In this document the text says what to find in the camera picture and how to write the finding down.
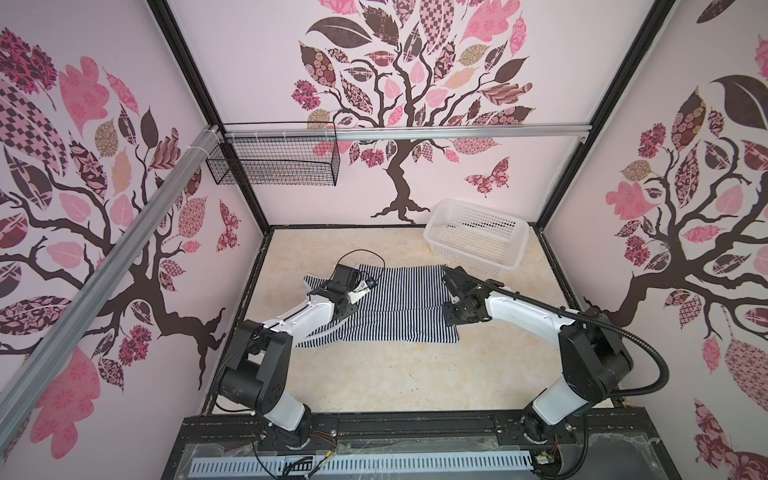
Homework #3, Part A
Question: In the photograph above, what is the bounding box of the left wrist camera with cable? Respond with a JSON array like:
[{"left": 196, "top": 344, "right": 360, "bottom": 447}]
[{"left": 334, "top": 248, "right": 387, "bottom": 304}]

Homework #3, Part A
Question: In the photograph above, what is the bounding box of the silver aluminium rail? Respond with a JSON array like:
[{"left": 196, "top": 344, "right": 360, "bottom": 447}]
[
  {"left": 225, "top": 123, "right": 592, "bottom": 141},
  {"left": 1, "top": 125, "right": 220, "bottom": 447}
]

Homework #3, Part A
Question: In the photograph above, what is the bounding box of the white plastic laundry basket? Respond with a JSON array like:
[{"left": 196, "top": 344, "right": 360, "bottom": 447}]
[{"left": 424, "top": 199, "right": 529, "bottom": 275}]

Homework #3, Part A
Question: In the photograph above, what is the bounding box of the black wire mesh basket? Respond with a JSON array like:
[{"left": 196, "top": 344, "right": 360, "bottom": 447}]
[{"left": 206, "top": 120, "right": 341, "bottom": 187}]

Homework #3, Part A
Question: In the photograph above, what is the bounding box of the black right frame post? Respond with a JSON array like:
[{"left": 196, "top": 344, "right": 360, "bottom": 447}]
[{"left": 533, "top": 0, "right": 678, "bottom": 235}]

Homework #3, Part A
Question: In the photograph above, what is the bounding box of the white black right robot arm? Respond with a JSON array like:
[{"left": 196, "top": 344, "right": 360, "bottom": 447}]
[{"left": 442, "top": 267, "right": 633, "bottom": 444}]

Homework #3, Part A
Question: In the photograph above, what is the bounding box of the silver aluminium back rail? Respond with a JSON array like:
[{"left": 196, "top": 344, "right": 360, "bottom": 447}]
[{"left": 225, "top": 123, "right": 592, "bottom": 141}]

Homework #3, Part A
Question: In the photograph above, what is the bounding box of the white slotted cable duct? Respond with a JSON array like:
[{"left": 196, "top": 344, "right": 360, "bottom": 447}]
[{"left": 186, "top": 451, "right": 533, "bottom": 479}]

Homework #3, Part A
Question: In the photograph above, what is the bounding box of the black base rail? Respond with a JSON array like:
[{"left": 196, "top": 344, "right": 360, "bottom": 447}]
[{"left": 173, "top": 407, "right": 658, "bottom": 450}]

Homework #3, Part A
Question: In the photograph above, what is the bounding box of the blue white striped tank top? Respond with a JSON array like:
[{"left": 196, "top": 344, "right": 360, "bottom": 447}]
[{"left": 295, "top": 264, "right": 459, "bottom": 348}]

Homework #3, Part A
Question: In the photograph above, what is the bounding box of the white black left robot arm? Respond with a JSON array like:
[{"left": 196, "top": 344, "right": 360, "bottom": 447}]
[{"left": 212, "top": 265, "right": 378, "bottom": 447}]

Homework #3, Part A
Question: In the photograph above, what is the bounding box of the silver aluminium left rail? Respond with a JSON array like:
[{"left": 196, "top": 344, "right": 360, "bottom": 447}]
[{"left": 1, "top": 125, "right": 220, "bottom": 447}]

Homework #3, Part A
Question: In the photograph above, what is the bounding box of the black metal frame post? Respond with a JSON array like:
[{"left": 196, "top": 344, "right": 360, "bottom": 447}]
[{"left": 147, "top": 0, "right": 271, "bottom": 236}]

